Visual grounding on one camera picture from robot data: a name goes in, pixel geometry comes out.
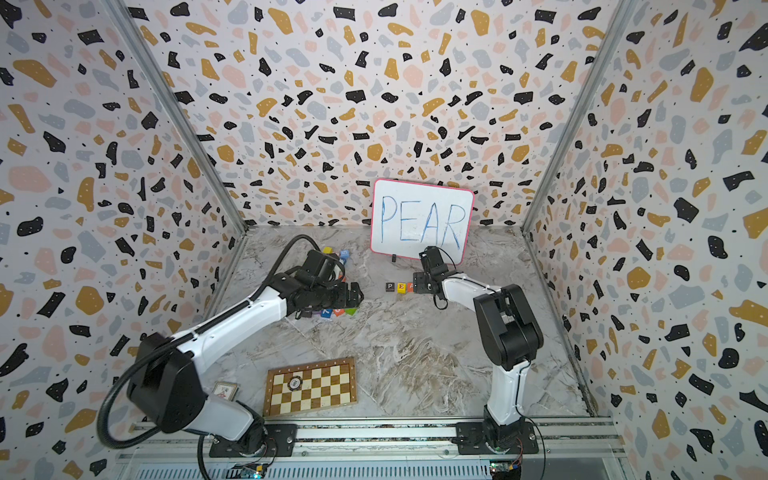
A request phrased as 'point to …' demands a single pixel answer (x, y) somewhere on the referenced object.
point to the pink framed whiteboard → (409, 218)
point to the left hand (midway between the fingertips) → (354, 296)
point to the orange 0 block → (338, 312)
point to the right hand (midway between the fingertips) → (429, 280)
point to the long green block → (350, 311)
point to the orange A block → (410, 287)
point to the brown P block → (390, 286)
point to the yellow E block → (402, 288)
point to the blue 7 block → (326, 313)
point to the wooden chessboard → (310, 387)
